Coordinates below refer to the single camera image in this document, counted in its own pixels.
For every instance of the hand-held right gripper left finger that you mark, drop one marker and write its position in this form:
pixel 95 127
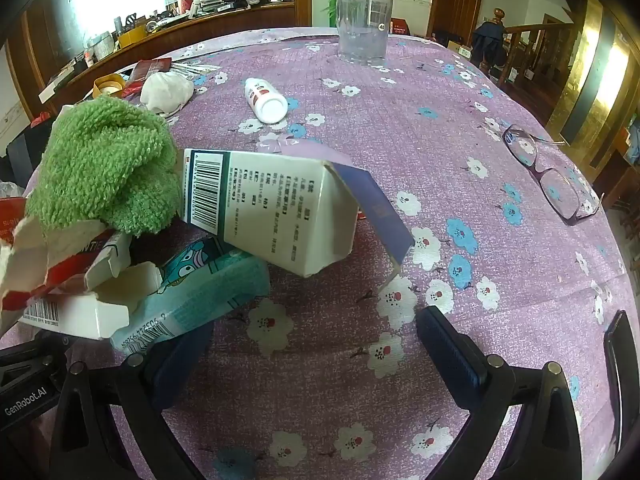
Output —
pixel 175 367

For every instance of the clear plastic wrapper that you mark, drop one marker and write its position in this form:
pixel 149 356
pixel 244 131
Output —
pixel 280 144

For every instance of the large white barcode box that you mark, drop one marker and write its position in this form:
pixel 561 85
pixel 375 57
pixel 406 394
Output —
pixel 270 210

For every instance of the red foil packet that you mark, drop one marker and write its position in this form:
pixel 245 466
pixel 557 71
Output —
pixel 147 72

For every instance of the yellow box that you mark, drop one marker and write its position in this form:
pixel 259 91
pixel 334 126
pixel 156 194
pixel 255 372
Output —
pixel 132 37

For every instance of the green terry towel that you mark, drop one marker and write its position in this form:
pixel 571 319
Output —
pixel 100 160

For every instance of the brown wooden door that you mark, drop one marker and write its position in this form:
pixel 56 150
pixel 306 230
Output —
pixel 457 0

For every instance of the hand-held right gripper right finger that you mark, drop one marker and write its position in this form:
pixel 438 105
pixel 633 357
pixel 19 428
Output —
pixel 450 355

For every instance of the wooden stair railing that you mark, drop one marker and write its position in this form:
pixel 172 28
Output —
pixel 535 45

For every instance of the teal cartoon box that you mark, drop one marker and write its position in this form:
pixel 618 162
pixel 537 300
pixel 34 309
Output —
pixel 210 280

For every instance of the purple-framed eyeglasses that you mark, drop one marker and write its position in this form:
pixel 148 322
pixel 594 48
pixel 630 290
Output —
pixel 537 162

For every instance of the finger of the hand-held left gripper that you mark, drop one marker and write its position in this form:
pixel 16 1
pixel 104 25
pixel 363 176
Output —
pixel 35 362

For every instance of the clear plastic cup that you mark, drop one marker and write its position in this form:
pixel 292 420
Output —
pixel 364 25

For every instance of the small white box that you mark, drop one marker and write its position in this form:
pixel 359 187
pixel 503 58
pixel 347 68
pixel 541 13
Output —
pixel 80 315

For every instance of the torn red and white box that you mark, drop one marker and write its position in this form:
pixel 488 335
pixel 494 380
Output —
pixel 75 257

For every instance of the purple floral tablecloth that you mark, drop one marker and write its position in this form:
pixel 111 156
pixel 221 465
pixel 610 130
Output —
pixel 350 160

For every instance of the black chair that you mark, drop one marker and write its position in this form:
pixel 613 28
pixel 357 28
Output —
pixel 20 155

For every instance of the dark hanging jacket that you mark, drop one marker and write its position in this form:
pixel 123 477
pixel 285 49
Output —
pixel 490 42

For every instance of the clear plastic bag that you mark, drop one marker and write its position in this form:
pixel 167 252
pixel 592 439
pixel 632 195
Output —
pixel 12 220

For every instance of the white pill bottle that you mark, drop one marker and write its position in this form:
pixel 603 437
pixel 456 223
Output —
pixel 265 102

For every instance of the black phone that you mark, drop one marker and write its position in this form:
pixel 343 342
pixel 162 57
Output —
pixel 622 385

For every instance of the red carton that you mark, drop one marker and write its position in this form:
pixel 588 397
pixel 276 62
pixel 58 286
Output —
pixel 398 26

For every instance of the gold metal door frame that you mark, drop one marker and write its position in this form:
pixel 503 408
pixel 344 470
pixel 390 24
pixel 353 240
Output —
pixel 585 75

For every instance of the wooden sideboard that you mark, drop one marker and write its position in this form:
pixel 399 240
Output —
pixel 200 35

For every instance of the bundle of white sticks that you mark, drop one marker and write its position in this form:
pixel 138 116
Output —
pixel 197 68

